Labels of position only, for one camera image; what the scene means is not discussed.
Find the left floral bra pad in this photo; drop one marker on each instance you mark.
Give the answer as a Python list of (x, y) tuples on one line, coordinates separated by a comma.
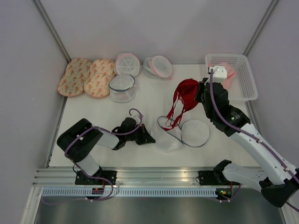
[(76, 73)]

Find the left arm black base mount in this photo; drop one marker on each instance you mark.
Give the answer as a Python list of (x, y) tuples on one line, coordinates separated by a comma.
[(82, 179)]

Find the blue-trimmed mesh laundry bag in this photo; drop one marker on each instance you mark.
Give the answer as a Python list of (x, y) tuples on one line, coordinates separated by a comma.
[(192, 133)]

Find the right floral bra pad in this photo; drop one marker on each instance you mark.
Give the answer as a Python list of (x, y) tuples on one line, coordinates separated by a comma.
[(101, 73)]

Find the right aluminium corner post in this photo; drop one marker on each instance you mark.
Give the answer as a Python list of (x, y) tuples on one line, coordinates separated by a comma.
[(262, 24)]

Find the pink bra in basket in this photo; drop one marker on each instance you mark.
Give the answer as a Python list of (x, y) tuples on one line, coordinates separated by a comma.
[(230, 75)]

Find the floral bra pad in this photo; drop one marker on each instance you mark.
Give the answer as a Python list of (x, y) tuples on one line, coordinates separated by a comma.
[(76, 73), (101, 73)]

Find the white slotted cable duct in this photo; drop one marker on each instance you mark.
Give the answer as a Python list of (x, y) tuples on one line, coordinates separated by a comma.
[(136, 192)]

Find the white perforated plastic basket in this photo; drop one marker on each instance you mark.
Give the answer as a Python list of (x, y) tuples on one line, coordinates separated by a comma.
[(243, 87)]

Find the pink-trimmed mesh bag upright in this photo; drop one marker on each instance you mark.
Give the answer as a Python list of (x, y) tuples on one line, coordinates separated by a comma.
[(127, 63)]

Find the aluminium front rail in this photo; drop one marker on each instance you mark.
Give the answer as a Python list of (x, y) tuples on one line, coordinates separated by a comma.
[(126, 177)]

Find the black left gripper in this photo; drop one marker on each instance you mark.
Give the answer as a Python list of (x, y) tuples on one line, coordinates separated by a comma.
[(145, 137)]

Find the aluminium corner post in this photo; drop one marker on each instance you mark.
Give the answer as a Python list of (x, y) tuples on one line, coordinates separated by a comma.
[(51, 28), (262, 24)]

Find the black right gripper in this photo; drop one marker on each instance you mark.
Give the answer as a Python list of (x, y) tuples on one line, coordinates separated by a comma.
[(202, 84)]

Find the red lace bra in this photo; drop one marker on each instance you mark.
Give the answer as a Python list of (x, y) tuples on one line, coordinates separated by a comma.
[(185, 92)]

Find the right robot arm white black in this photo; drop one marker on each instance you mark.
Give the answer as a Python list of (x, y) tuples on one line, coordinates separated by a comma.
[(279, 179)]

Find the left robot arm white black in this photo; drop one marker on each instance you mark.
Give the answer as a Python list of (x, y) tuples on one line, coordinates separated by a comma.
[(79, 140)]

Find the pink-trimmed mesh bag tilted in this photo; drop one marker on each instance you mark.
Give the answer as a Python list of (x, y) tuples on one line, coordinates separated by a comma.
[(158, 67)]

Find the left aluminium corner post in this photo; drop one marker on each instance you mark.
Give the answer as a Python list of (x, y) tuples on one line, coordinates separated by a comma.
[(51, 28)]

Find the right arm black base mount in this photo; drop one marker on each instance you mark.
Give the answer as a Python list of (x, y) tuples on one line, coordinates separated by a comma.
[(209, 177)]

